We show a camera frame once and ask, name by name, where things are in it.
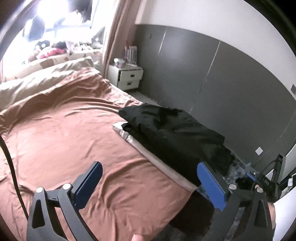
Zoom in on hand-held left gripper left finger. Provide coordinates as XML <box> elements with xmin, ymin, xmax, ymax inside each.
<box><xmin>26</xmin><ymin>161</ymin><xmax>103</xmax><ymax>241</ymax></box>

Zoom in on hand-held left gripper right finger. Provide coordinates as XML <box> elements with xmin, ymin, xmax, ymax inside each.
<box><xmin>196</xmin><ymin>161</ymin><xmax>274</xmax><ymax>241</ymax></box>

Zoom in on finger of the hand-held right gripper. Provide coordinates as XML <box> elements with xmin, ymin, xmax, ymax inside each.
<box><xmin>245</xmin><ymin>162</ymin><xmax>259</xmax><ymax>180</ymax></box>

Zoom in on person's right forearm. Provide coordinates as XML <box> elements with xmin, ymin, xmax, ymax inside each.
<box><xmin>268</xmin><ymin>202</ymin><xmax>278</xmax><ymax>241</ymax></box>

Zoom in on black folded clothes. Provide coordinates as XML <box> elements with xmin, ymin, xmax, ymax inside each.
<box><xmin>134</xmin><ymin>130</ymin><xmax>233</xmax><ymax>188</ymax></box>

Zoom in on person's left hand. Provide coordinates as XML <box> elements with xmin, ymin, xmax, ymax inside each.
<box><xmin>131</xmin><ymin>228</ymin><xmax>146</xmax><ymax>241</ymax></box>

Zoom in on blue white shaggy rug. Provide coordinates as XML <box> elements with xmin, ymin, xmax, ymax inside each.
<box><xmin>222</xmin><ymin>158</ymin><xmax>257</xmax><ymax>186</ymax></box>

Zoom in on bed with brown sheet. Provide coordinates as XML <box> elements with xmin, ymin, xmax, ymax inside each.
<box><xmin>0</xmin><ymin>67</ymin><xmax>199</xmax><ymax>241</ymax></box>

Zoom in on beige folded cloth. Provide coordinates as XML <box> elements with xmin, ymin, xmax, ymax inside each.
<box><xmin>112</xmin><ymin>122</ymin><xmax>199</xmax><ymax>192</ymax></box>

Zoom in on white nightstand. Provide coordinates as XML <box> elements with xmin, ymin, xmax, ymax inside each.
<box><xmin>108</xmin><ymin>64</ymin><xmax>144</xmax><ymax>91</ymax></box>

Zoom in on beige duvet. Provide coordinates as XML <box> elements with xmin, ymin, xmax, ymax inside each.
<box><xmin>0</xmin><ymin>56</ymin><xmax>104</xmax><ymax>109</ymax></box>

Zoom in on pink cloth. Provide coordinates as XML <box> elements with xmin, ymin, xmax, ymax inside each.
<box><xmin>37</xmin><ymin>47</ymin><xmax>67</xmax><ymax>59</ymax></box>

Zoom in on pile of light clothing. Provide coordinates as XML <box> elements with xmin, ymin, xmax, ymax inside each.
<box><xmin>55</xmin><ymin>39</ymin><xmax>93</xmax><ymax>50</ymax></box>

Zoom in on black panda plush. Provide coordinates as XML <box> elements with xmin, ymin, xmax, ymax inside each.
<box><xmin>35</xmin><ymin>40</ymin><xmax>50</xmax><ymax>50</ymax></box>

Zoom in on grey plush toy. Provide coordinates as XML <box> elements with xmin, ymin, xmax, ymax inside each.
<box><xmin>91</xmin><ymin>27</ymin><xmax>105</xmax><ymax>44</ymax></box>

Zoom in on pink curtain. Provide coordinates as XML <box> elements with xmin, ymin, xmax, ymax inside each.
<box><xmin>102</xmin><ymin>0</ymin><xmax>144</xmax><ymax>79</ymax></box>

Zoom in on window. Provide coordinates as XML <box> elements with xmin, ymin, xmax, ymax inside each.
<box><xmin>21</xmin><ymin>0</ymin><xmax>102</xmax><ymax>47</ymax></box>

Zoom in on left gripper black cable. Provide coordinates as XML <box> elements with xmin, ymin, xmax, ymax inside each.
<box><xmin>0</xmin><ymin>136</ymin><xmax>30</xmax><ymax>216</ymax></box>

